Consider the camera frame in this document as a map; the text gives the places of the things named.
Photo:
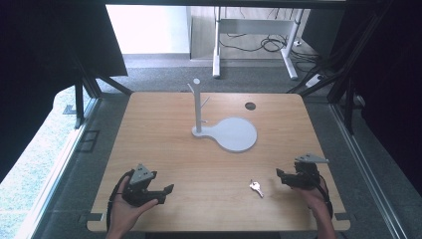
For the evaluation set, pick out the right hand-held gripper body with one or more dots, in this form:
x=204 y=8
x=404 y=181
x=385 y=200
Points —
x=307 y=174

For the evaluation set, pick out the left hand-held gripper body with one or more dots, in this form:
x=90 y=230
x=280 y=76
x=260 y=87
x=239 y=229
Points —
x=136 y=191

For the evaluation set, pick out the silver key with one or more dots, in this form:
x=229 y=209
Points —
x=256 y=188

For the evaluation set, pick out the grey key hanger stand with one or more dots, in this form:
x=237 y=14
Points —
x=232 y=132

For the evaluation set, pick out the person's right hand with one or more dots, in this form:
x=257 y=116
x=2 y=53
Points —
x=313 y=199

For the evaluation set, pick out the person's left hand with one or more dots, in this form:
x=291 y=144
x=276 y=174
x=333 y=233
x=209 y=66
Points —
x=124 y=214

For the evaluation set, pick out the white power strip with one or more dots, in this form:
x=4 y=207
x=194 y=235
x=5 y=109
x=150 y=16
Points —
x=314 y=80

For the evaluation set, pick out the black curtain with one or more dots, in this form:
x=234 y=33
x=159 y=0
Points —
x=43 y=66
x=391 y=83

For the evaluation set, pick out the black floor hatch frame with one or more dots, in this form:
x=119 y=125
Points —
x=89 y=141

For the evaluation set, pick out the black metal frame strut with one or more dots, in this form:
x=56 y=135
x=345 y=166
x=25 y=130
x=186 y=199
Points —
x=345 y=71
x=99 y=83

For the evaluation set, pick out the white desk frame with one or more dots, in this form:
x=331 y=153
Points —
x=255 y=26

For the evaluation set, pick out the black overhead frame bar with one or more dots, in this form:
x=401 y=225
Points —
x=225 y=3

